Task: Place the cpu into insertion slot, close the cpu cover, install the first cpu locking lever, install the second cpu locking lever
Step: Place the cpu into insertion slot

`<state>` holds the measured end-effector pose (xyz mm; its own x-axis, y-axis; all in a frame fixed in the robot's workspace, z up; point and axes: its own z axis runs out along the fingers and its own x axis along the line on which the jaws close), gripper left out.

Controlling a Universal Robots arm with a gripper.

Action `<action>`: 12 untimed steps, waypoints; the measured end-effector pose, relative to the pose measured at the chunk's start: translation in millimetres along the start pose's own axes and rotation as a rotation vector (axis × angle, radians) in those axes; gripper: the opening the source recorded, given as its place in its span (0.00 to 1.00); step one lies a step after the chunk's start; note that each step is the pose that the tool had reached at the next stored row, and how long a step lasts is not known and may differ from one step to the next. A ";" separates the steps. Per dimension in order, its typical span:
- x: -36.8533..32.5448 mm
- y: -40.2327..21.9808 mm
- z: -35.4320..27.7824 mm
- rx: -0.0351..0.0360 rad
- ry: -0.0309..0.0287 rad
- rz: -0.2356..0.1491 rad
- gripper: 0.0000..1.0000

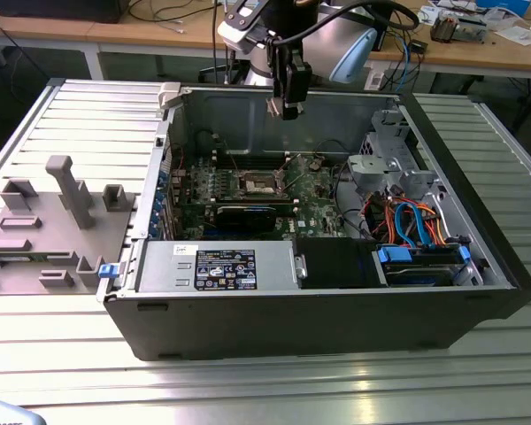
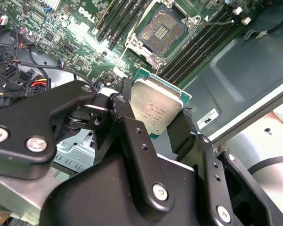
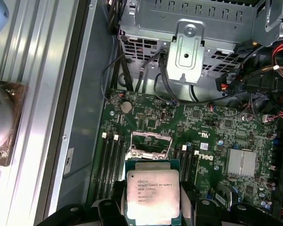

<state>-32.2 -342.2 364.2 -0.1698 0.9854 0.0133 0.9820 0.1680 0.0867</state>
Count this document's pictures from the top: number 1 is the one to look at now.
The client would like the metal CPU socket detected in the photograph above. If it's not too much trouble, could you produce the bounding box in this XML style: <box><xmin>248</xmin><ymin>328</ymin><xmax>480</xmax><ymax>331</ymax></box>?
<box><xmin>231</xmin><ymin>169</ymin><xmax>294</xmax><ymax>200</ymax></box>

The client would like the copper CPU cooler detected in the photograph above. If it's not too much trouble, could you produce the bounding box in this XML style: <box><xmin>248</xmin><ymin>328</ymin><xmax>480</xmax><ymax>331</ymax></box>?
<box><xmin>429</xmin><ymin>12</ymin><xmax>459</xmax><ymax>44</ymax></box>

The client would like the white socket box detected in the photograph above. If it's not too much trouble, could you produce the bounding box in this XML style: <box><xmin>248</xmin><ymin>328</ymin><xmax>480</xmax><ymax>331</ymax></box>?
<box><xmin>365</xmin><ymin>68</ymin><xmax>384</xmax><ymax>92</ymax></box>

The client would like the black tower box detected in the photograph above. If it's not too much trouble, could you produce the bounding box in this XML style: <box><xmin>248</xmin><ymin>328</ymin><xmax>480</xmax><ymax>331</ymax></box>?
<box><xmin>377</xmin><ymin>24</ymin><xmax>395</xmax><ymax>52</ymax></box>

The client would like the grey metal drive cage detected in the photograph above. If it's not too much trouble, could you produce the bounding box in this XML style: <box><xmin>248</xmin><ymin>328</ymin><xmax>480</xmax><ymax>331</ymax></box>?
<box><xmin>345</xmin><ymin>108</ymin><xmax>443</xmax><ymax>203</ymax></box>

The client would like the green motherboard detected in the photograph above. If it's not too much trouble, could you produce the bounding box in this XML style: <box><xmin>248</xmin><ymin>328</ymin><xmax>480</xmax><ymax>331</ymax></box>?
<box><xmin>171</xmin><ymin>152</ymin><xmax>359</xmax><ymax>243</ymax></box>

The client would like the white paper sheet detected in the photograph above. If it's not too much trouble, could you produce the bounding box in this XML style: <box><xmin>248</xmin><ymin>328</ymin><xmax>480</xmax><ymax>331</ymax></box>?
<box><xmin>418</xmin><ymin>2</ymin><xmax>442</xmax><ymax>26</ymax></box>

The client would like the black graphics card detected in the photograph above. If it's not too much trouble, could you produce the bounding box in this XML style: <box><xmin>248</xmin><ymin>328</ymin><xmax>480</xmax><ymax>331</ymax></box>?
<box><xmin>214</xmin><ymin>204</ymin><xmax>278</xmax><ymax>235</ymax></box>

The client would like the wooden desk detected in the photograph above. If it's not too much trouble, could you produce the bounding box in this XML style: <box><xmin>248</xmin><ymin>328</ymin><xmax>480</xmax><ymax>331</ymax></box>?
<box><xmin>366</xmin><ymin>0</ymin><xmax>531</xmax><ymax>81</ymax></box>
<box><xmin>0</xmin><ymin>7</ymin><xmax>231</xmax><ymax>81</ymax></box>

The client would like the silver metal box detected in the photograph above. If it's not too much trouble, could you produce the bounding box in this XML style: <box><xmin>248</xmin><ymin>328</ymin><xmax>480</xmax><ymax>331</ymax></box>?
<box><xmin>458</xmin><ymin>17</ymin><xmax>488</xmax><ymax>44</ymax></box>

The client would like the black drive box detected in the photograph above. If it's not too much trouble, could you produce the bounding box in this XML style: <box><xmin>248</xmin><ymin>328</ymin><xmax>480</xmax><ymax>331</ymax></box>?
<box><xmin>291</xmin><ymin>237</ymin><xmax>377</xmax><ymax>290</ymax></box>

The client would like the hard disk in blue carrier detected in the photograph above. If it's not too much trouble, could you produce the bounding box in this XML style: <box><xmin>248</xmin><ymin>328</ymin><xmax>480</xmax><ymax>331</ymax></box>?
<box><xmin>377</xmin><ymin>244</ymin><xmax>471</xmax><ymax>288</ymax></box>

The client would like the blue cardboard box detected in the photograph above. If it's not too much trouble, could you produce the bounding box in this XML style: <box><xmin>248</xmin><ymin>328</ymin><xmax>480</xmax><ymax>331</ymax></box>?
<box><xmin>475</xmin><ymin>0</ymin><xmax>531</xmax><ymax>14</ymax></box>

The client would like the grey power supply unit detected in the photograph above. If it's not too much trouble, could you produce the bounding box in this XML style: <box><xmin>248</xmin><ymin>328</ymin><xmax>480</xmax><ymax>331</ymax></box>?
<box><xmin>135</xmin><ymin>240</ymin><xmax>303</xmax><ymax>293</ymax></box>

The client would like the clear plastic bag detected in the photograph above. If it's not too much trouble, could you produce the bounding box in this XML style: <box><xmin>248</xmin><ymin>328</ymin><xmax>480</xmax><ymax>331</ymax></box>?
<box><xmin>497</xmin><ymin>24</ymin><xmax>531</xmax><ymax>45</ymax></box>

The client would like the open black PC case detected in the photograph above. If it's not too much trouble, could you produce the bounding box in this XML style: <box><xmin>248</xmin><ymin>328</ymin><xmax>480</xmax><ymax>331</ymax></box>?
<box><xmin>96</xmin><ymin>82</ymin><xmax>531</xmax><ymax>362</ymax></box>

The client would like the grey parts rack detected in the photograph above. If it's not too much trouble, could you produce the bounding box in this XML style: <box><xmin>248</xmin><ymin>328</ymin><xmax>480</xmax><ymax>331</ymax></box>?
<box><xmin>0</xmin><ymin>154</ymin><xmax>138</xmax><ymax>296</ymax></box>

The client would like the white rounded device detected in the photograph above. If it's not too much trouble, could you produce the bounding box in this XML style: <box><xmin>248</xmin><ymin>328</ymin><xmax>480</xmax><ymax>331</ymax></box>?
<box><xmin>0</xmin><ymin>397</ymin><xmax>43</xmax><ymax>425</ymax></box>

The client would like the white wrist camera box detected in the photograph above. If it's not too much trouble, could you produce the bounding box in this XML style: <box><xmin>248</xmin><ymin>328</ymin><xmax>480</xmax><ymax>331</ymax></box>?
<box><xmin>216</xmin><ymin>3</ymin><xmax>269</xmax><ymax>48</ymax></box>

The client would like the metal socket cover frame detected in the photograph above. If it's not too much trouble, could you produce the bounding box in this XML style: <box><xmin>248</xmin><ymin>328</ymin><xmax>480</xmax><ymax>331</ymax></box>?
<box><xmin>280</xmin><ymin>152</ymin><xmax>325</xmax><ymax>199</ymax></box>

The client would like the red wire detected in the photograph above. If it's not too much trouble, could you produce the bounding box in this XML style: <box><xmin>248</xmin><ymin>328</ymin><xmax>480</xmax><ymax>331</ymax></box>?
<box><xmin>365</xmin><ymin>197</ymin><xmax>396</xmax><ymax>236</ymax></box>

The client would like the blue flat wire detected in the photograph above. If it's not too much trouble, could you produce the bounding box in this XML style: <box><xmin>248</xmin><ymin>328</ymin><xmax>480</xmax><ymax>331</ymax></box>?
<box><xmin>392</xmin><ymin>199</ymin><xmax>430</xmax><ymax>249</ymax></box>

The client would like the orange wire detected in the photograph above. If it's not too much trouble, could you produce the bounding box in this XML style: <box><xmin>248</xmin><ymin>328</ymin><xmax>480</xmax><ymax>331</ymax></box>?
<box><xmin>418</xmin><ymin>202</ymin><xmax>448</xmax><ymax>245</ymax></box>

